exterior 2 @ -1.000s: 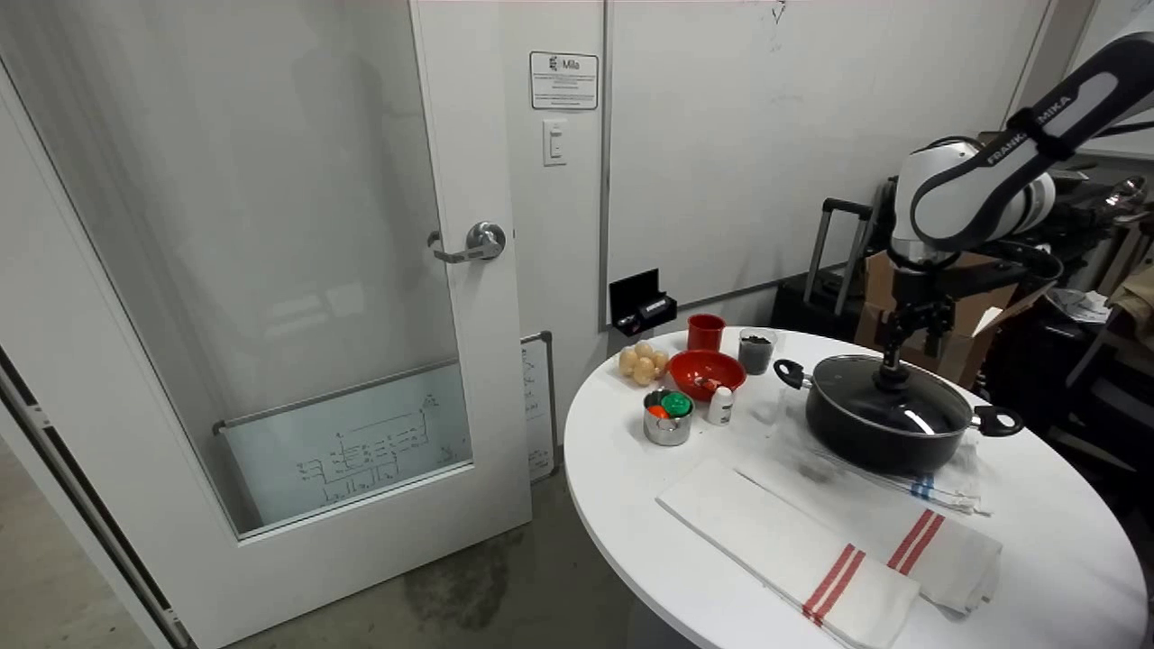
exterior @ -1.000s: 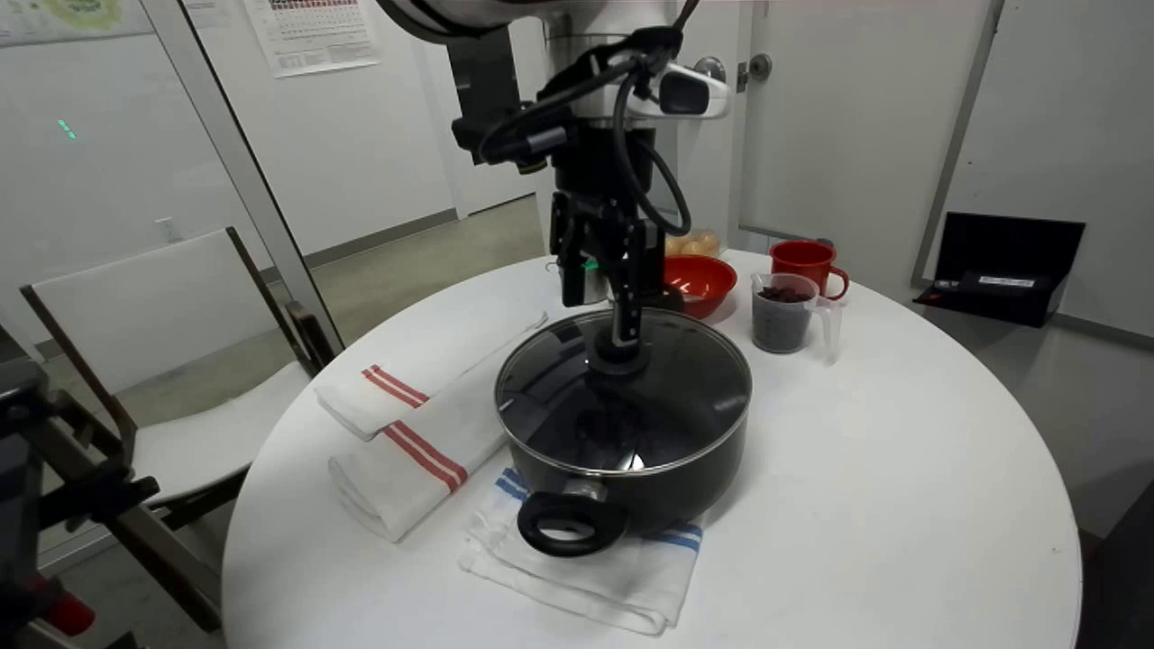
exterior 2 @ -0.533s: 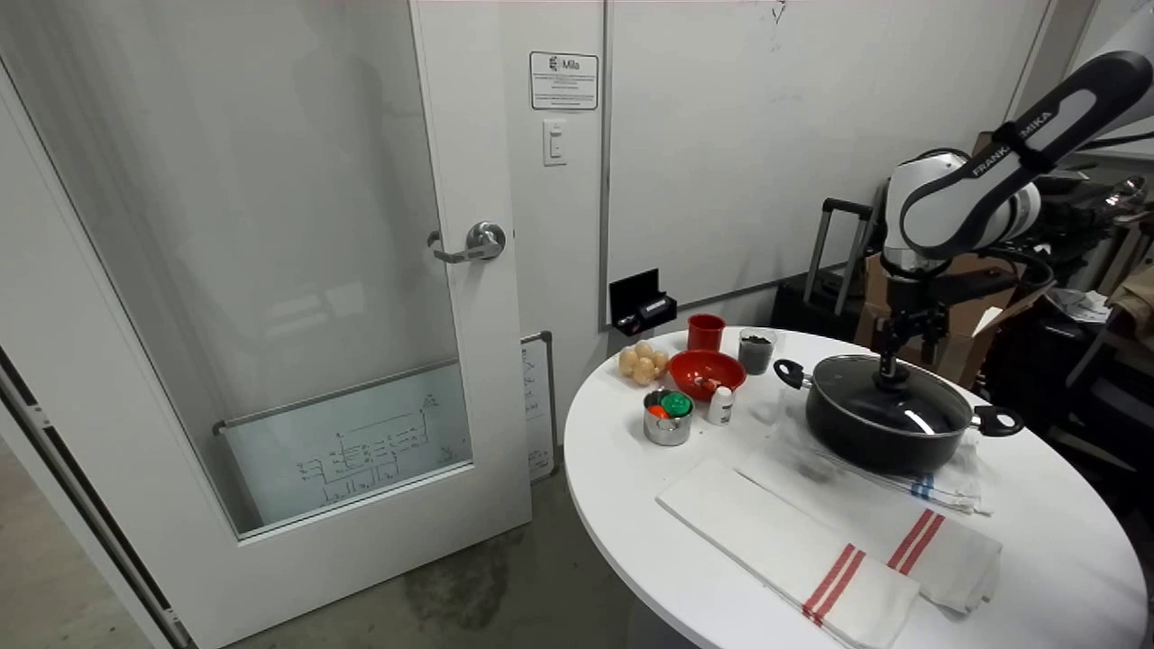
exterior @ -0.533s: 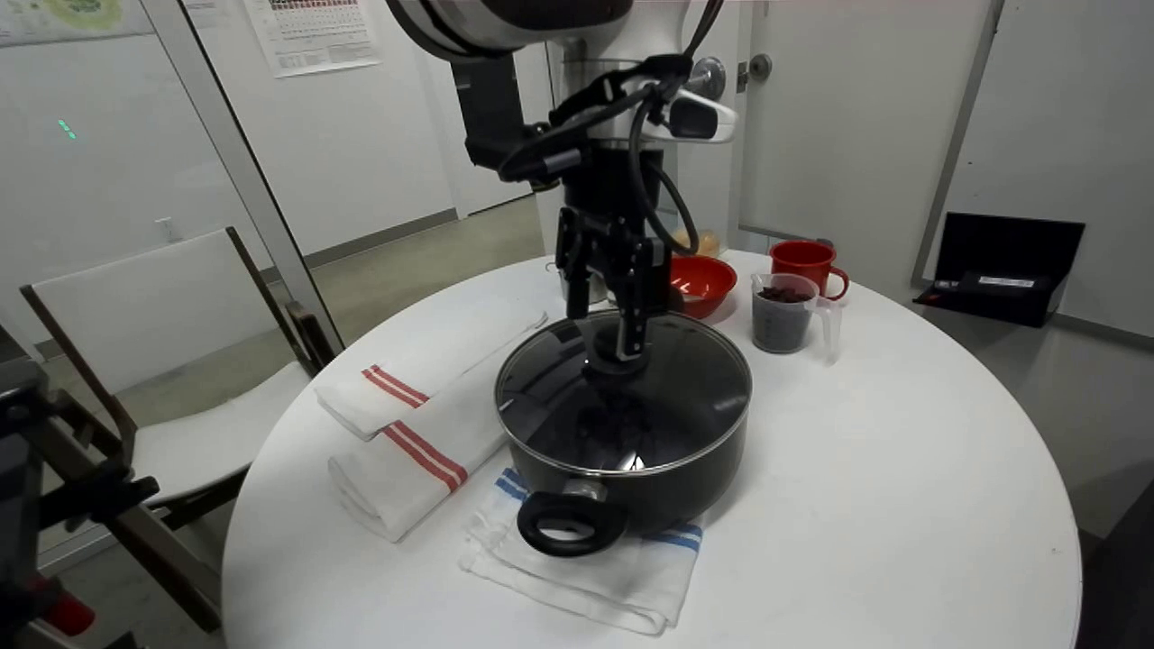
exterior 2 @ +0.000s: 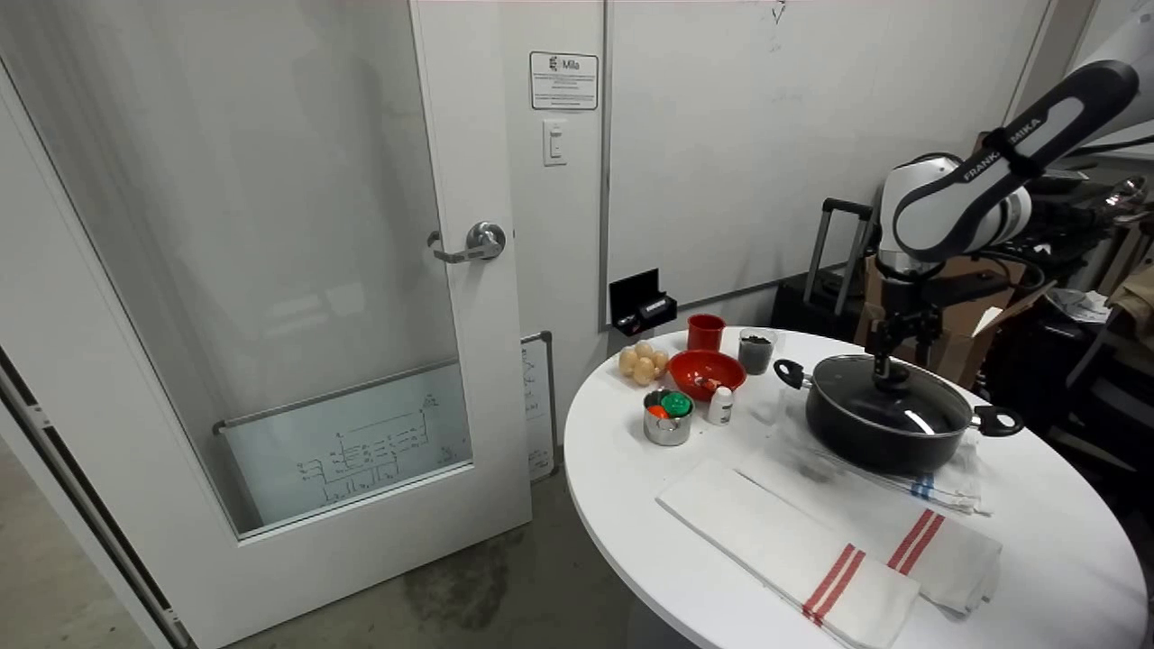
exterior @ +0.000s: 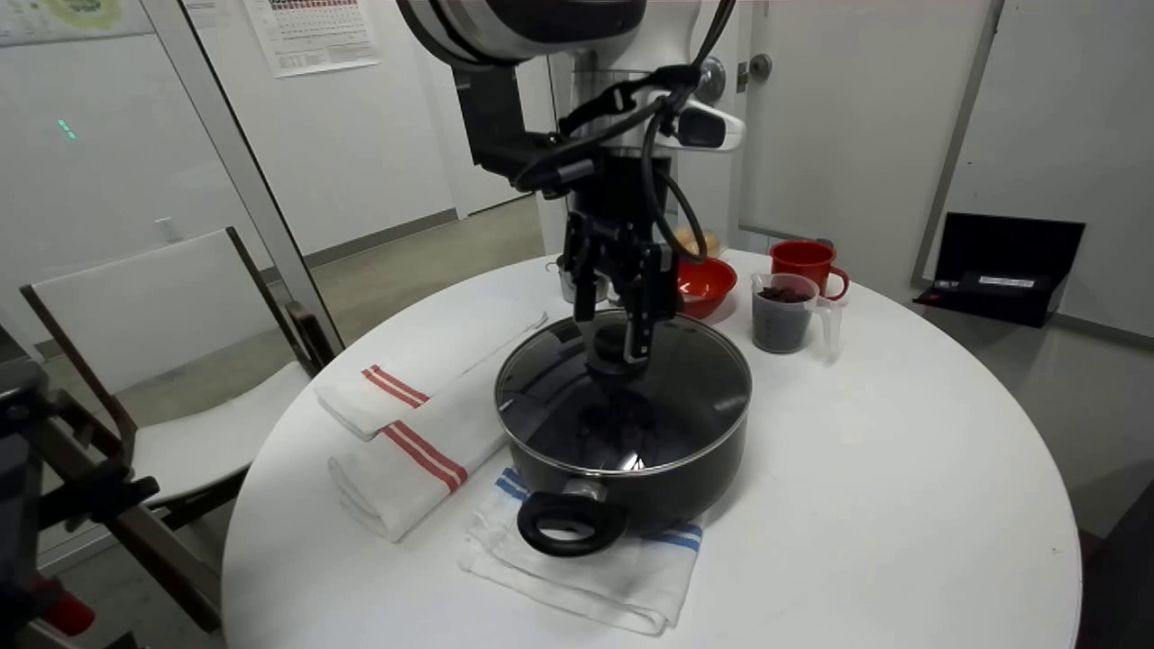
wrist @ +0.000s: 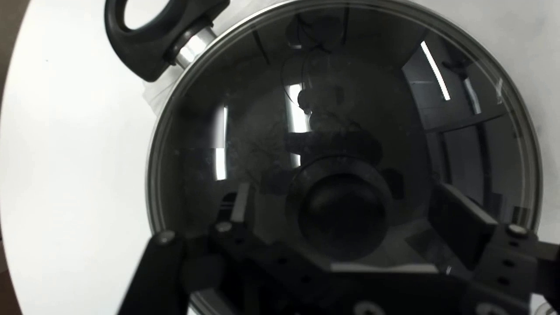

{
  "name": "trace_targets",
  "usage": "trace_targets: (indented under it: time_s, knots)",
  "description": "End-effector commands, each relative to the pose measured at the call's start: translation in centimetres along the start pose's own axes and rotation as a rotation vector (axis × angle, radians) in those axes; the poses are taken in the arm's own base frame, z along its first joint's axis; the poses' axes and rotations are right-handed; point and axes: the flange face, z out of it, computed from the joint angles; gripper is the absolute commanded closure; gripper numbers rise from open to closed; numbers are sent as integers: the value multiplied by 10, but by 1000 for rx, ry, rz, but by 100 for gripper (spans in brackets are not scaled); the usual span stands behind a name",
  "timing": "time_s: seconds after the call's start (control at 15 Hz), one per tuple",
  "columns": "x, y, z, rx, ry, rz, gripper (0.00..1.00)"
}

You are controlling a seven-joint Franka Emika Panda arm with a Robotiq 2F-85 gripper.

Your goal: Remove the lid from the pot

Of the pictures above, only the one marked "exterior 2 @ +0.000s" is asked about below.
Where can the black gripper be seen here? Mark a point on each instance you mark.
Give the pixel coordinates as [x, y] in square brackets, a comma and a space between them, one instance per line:
[911, 313]

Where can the glass pot lid black knob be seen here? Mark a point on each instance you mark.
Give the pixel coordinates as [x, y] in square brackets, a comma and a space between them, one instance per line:
[855, 402]

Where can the white black Franka robot arm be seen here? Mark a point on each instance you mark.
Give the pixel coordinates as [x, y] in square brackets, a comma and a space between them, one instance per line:
[961, 205]

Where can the black cooking pot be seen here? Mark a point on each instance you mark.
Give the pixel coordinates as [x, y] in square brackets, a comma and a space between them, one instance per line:
[877, 452]

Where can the brown cardboard box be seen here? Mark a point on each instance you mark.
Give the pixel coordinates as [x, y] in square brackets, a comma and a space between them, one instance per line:
[1003, 289]

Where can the clear measuring cup dark contents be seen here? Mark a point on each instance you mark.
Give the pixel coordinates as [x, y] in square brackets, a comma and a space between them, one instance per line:
[755, 354]

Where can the white towel blue stripes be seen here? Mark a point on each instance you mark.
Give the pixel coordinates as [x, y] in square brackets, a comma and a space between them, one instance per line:
[950, 492]

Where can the small white shaker bottle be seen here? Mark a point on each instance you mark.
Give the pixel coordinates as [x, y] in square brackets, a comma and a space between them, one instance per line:
[718, 410]

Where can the red mug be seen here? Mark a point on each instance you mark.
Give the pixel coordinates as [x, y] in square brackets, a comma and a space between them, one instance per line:
[705, 333]

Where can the red bowl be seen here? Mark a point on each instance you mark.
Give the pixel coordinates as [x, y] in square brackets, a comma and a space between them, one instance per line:
[705, 376]

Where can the long white towel red stripes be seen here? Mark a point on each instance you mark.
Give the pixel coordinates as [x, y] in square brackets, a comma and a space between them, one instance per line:
[771, 527]

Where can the folded white towel red stripes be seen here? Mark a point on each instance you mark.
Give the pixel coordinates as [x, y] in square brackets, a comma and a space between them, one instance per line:
[961, 564]

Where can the small steel cup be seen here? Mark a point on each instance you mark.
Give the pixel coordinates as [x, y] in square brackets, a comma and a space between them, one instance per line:
[666, 430]

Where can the pale round food pile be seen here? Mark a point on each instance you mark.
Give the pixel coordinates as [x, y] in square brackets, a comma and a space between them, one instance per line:
[643, 362]

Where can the white framed leaning board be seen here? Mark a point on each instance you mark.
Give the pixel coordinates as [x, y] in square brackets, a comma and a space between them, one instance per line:
[539, 410]

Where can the frosted glass door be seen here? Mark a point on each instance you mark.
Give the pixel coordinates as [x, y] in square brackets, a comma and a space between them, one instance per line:
[241, 180]

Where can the white light switch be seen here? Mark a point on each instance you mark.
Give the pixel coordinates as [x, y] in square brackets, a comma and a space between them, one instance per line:
[552, 141]

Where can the white wall sign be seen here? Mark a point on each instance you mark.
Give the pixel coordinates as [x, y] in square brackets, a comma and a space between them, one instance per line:
[564, 80]

